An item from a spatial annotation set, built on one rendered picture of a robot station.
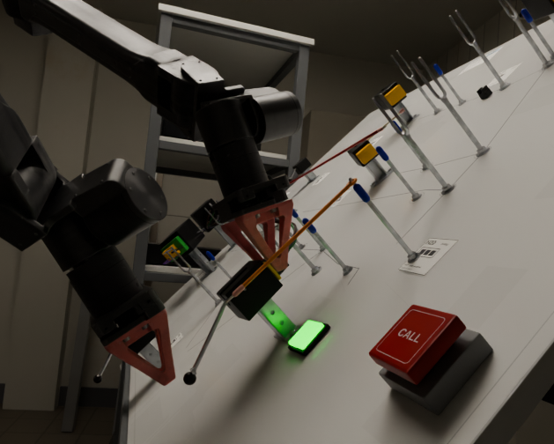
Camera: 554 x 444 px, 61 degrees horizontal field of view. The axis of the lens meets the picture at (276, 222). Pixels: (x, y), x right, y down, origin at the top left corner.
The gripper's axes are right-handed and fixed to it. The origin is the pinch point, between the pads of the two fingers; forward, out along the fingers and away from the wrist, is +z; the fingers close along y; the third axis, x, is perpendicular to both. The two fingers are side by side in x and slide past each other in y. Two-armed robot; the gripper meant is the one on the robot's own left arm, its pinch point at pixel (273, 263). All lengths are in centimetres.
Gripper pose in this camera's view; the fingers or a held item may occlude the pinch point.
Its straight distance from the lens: 55.2
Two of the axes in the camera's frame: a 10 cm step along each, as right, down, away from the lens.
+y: -3.9, 1.4, 9.1
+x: -8.6, 3.1, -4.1
